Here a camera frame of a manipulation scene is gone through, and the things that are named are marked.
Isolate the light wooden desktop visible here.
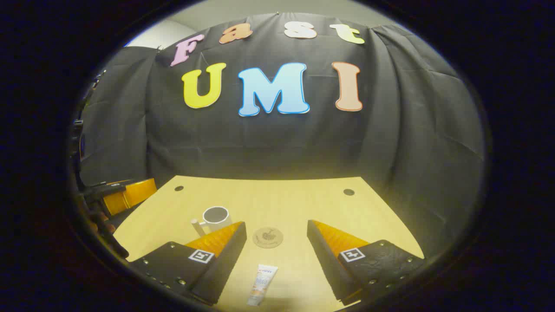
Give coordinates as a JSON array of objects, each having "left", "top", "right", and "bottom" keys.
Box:
[{"left": 113, "top": 175, "right": 425, "bottom": 312}]

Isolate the white cup with wooden handle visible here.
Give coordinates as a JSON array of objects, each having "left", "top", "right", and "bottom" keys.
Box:
[{"left": 191, "top": 206, "right": 233, "bottom": 237}]

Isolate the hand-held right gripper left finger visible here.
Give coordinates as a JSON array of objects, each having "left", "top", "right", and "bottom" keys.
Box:
[{"left": 128, "top": 221, "right": 247, "bottom": 306}]

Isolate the black backdrop cloth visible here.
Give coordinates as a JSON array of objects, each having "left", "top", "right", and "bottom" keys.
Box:
[{"left": 78, "top": 12, "right": 485, "bottom": 260}]

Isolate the round wooden coaster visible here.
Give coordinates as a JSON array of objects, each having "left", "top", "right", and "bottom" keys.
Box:
[{"left": 252, "top": 227, "right": 284, "bottom": 249}]

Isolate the white toothpaste tube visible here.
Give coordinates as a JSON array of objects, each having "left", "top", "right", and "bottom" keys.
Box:
[{"left": 246, "top": 264, "right": 279, "bottom": 307}]

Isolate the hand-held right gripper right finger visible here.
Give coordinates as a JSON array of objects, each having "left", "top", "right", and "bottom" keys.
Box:
[{"left": 307, "top": 219, "right": 425, "bottom": 306}]

